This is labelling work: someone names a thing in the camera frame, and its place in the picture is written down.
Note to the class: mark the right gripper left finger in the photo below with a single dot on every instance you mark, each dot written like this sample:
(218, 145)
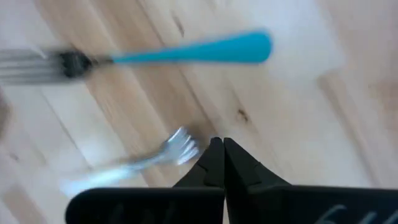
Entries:
(174, 205)

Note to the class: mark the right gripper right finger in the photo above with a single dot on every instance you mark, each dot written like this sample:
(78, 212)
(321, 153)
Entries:
(280, 205)

